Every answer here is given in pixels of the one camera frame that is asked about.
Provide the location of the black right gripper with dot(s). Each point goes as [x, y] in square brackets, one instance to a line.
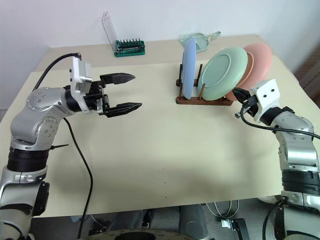
[250, 106]

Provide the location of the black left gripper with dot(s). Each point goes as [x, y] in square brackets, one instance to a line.
[96, 98]

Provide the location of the green plate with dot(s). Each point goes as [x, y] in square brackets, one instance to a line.
[222, 72]

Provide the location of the pink plate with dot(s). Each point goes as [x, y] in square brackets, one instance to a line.
[260, 60]

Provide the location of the blue plate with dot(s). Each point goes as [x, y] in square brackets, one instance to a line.
[188, 70]

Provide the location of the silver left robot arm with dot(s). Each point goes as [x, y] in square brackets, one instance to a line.
[40, 110]

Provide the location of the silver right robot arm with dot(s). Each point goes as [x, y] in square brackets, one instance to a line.
[297, 150]

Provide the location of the brown wooden dish rack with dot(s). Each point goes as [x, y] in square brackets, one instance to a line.
[197, 100]

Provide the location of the green screwdriver bit set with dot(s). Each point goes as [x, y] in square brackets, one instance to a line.
[130, 48]

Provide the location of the clear plastic dustpan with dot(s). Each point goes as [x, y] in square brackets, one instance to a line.
[202, 42]

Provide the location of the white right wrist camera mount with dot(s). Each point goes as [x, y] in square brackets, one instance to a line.
[266, 97]

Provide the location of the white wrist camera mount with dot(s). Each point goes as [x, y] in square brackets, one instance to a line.
[266, 97]
[81, 75]

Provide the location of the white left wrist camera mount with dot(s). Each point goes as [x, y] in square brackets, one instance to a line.
[81, 75]

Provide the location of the black metal bracket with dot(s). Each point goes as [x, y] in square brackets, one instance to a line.
[236, 223]

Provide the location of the grey round pedestal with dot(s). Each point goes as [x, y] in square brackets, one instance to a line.
[193, 222]

